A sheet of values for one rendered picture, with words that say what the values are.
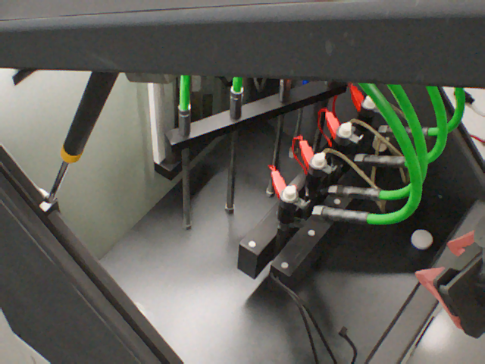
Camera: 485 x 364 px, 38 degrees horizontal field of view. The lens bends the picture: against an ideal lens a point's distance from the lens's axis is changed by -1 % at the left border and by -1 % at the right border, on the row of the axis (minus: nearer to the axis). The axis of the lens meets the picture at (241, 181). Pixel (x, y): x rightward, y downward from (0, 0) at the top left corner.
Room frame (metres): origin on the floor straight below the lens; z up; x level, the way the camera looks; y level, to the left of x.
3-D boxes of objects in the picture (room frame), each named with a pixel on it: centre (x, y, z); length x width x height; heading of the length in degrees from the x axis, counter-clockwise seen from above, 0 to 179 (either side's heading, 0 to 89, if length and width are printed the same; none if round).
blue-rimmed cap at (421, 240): (0.74, -0.35, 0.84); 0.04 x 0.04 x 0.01
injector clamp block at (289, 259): (0.73, -0.14, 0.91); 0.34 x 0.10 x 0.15; 147
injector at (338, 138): (0.75, -0.17, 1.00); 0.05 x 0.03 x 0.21; 57
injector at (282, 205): (0.62, -0.08, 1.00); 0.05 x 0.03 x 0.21; 57
